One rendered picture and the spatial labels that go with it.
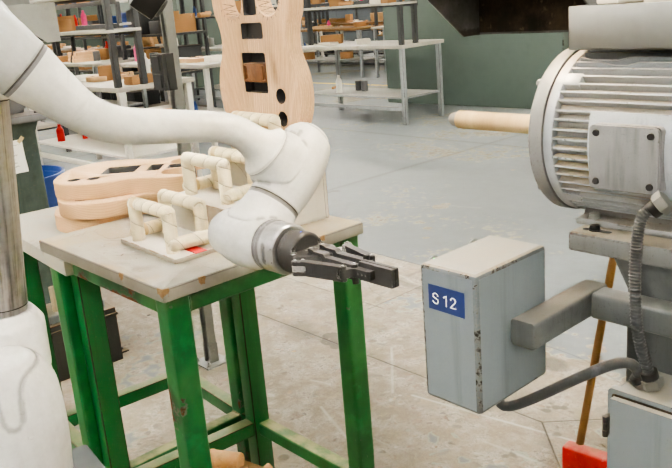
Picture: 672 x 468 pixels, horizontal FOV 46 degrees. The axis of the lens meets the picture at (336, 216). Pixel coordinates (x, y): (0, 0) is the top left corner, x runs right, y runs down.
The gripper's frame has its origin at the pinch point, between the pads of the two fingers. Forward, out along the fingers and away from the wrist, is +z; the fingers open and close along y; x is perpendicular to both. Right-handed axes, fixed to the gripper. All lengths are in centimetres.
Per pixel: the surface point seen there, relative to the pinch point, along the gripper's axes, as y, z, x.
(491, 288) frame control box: 0.2, 21.1, 2.4
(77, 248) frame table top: 3, -103, -14
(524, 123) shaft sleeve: -30.0, 5.8, 18.3
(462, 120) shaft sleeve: -30.0, -7.0, 18.1
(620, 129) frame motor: -17.6, 29.3, 21.0
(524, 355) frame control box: -6.9, 21.1, -9.9
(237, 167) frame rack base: -37, -87, 0
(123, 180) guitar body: -21, -121, -4
